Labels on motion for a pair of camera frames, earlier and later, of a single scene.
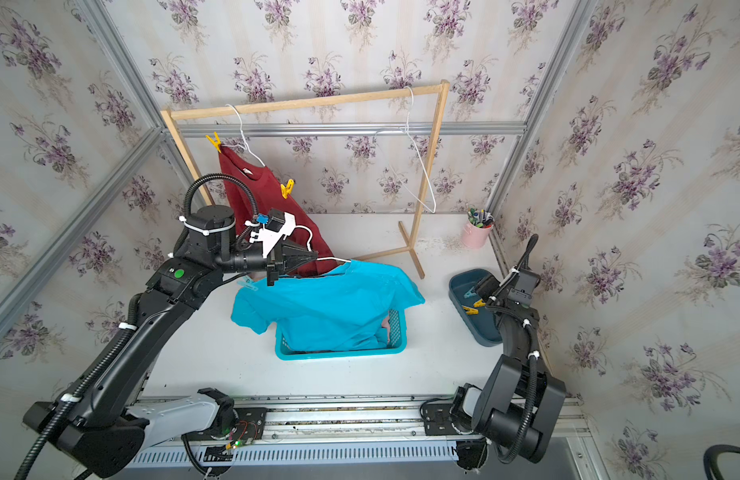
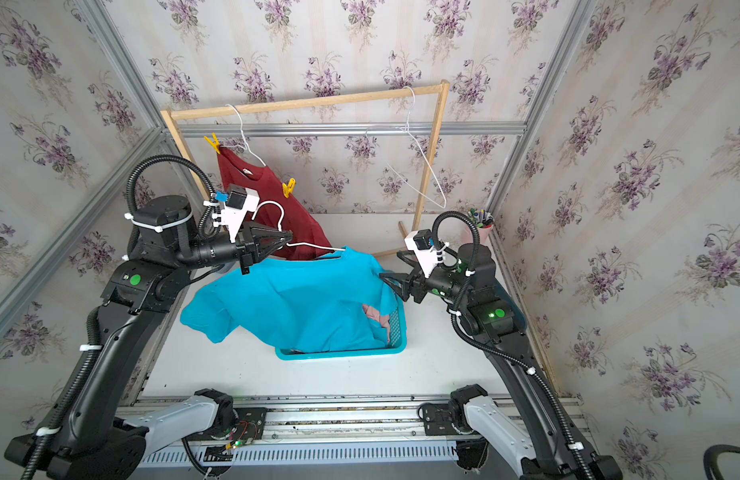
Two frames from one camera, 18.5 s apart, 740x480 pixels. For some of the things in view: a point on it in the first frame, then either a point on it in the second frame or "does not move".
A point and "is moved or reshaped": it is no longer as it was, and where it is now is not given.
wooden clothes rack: [440, 87] does not move
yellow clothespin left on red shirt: [216, 143] does not move
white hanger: [322, 258] -> [280, 228]
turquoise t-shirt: [341, 308] is moved or reshaped
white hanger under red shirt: [245, 146] does not move
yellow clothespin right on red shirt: [288, 188] does not move
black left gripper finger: [294, 257] -> [267, 241]
